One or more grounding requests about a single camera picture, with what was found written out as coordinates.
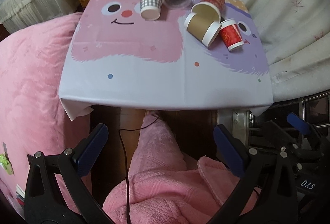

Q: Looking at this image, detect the small red paper cup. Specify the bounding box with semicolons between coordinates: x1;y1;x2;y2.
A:
219;19;244;51

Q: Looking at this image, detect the brown paper cup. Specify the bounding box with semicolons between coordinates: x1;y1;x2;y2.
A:
184;13;221;48

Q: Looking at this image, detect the grey checked paper cup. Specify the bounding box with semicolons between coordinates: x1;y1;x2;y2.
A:
140;0;162;20

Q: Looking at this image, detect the pink fleece blanket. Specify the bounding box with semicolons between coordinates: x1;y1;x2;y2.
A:
103;111;239;223

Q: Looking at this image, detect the pink bed cover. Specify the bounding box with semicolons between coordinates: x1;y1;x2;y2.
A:
1;13;90;215

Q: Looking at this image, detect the white floral curtain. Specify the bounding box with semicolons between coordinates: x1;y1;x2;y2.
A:
243;0;329;102

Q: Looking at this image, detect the cartoon monster tablecloth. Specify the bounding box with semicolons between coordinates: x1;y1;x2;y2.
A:
59;0;273;120

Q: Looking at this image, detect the black cable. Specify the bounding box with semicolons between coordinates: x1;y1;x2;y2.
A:
117;112;161;224

